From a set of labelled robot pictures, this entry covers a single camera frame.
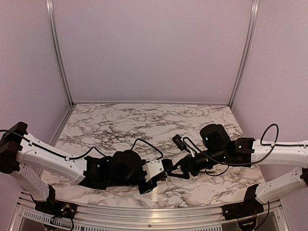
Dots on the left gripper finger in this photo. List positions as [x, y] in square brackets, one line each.
[146, 187]
[158, 178]

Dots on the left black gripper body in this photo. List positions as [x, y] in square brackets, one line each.
[120, 181]

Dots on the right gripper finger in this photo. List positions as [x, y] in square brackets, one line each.
[183, 164]
[183, 175]

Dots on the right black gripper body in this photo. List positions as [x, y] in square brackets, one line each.
[197, 168]

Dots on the clear handle screwdriver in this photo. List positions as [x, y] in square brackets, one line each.
[154, 194]

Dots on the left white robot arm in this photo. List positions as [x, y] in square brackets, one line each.
[19, 150]

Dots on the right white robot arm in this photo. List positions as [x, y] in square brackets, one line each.
[247, 152]

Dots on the small white AC remote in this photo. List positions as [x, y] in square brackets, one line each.
[210, 170]

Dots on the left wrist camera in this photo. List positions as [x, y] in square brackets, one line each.
[156, 167]

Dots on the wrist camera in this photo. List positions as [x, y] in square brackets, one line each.
[181, 145]
[156, 167]

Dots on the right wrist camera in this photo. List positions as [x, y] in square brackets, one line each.
[181, 145]

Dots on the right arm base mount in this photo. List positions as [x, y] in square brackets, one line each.
[248, 207]

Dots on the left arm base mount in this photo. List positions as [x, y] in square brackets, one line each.
[56, 207]

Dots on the front aluminium rail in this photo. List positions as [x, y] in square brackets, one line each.
[108, 218]

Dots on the right aluminium frame post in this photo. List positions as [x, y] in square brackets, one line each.
[247, 47]

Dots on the aluminium frame post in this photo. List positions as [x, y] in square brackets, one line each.
[57, 50]
[247, 47]

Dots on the left aluminium frame post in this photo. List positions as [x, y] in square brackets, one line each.
[57, 50]

